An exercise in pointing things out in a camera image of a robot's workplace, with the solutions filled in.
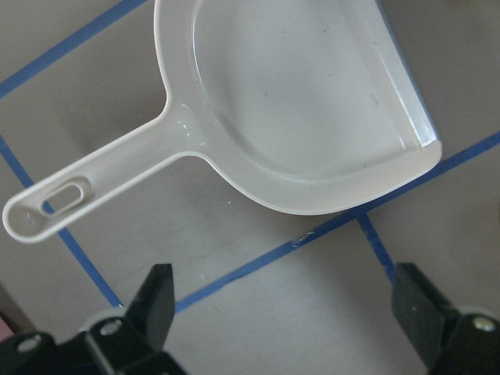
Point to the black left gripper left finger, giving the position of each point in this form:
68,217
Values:
130,340

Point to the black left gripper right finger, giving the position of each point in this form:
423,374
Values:
448,340

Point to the beige plastic dustpan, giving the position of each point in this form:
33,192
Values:
305,107

